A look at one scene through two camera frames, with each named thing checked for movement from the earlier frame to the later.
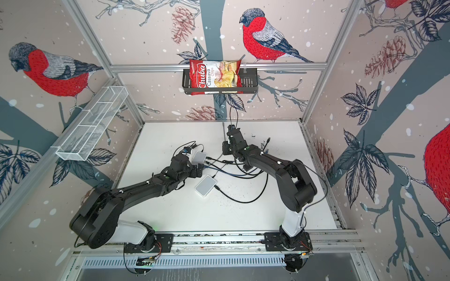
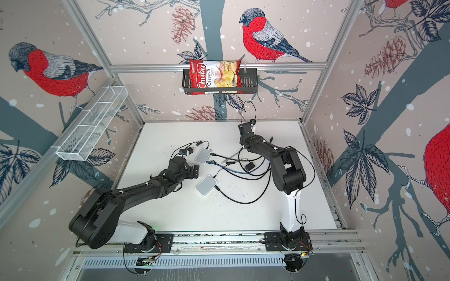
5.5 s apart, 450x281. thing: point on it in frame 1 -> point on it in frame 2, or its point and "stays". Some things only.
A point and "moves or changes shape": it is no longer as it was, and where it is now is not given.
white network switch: x=198 y=158 moves or changes shape
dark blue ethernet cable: x=228 y=173 moves or changes shape
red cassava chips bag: x=210 y=77 stays
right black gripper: x=224 y=146 -> x=241 y=140
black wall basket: x=249 y=84 stays
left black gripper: x=194 y=173 stays
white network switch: x=205 y=185 stays
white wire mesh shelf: x=79 y=140 stays
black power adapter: x=217 y=187 -> x=249 y=167
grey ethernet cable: x=225 y=140 -> x=222 y=162
